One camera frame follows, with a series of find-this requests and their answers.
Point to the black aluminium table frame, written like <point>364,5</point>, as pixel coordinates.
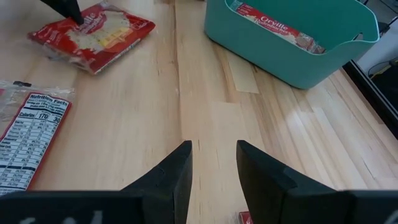
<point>379,102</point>

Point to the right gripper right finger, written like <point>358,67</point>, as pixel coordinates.
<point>273,196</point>

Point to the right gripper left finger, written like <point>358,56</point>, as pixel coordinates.
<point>168,193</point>

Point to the red butter popcorn bag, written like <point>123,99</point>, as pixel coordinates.
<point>102,40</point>
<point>31,137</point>
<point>245,218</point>
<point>273,25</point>

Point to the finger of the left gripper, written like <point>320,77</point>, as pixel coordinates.
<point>70,9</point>

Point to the teal plastic basket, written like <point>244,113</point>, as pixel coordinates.
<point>280,65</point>

